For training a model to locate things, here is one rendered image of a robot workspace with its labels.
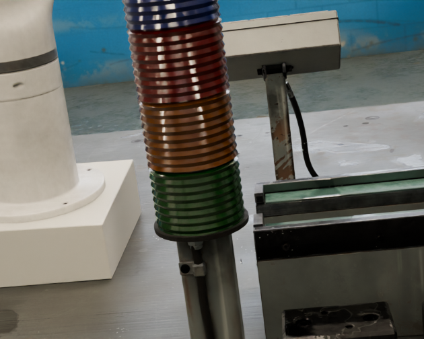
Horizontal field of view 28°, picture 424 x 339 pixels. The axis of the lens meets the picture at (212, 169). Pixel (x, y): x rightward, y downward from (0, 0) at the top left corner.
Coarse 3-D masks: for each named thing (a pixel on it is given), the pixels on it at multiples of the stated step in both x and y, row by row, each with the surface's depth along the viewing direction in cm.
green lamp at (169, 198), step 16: (160, 176) 53; (176, 176) 53; (192, 176) 53; (208, 176) 53; (224, 176) 53; (160, 192) 54; (176, 192) 53; (192, 192) 53; (208, 192) 53; (224, 192) 54; (240, 192) 56; (160, 208) 55; (176, 208) 53; (192, 208) 53; (208, 208) 53; (224, 208) 54; (240, 208) 55; (160, 224) 55; (176, 224) 54; (192, 224) 54; (208, 224) 54; (224, 224) 54
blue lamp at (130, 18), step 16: (128, 0) 51; (144, 0) 50; (160, 0) 49; (176, 0) 49; (192, 0) 50; (208, 0) 50; (128, 16) 51; (144, 16) 50; (160, 16) 50; (176, 16) 50; (192, 16) 50; (208, 16) 51
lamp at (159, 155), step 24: (216, 96) 52; (144, 120) 53; (168, 120) 52; (192, 120) 52; (216, 120) 52; (168, 144) 52; (192, 144) 52; (216, 144) 53; (168, 168) 53; (192, 168) 52
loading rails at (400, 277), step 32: (256, 192) 91; (288, 192) 93; (320, 192) 92; (352, 192) 91; (384, 192) 90; (416, 192) 90; (256, 224) 82; (288, 224) 82; (320, 224) 81; (352, 224) 80; (384, 224) 80; (416, 224) 80; (256, 256) 82; (288, 256) 82; (320, 256) 82; (352, 256) 81; (384, 256) 81; (416, 256) 81; (288, 288) 83; (320, 288) 83; (352, 288) 82; (384, 288) 82; (416, 288) 82; (416, 320) 83
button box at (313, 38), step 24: (240, 24) 106; (264, 24) 106; (288, 24) 105; (312, 24) 105; (336, 24) 104; (240, 48) 105; (264, 48) 104; (288, 48) 104; (312, 48) 104; (336, 48) 104; (240, 72) 109; (288, 72) 110
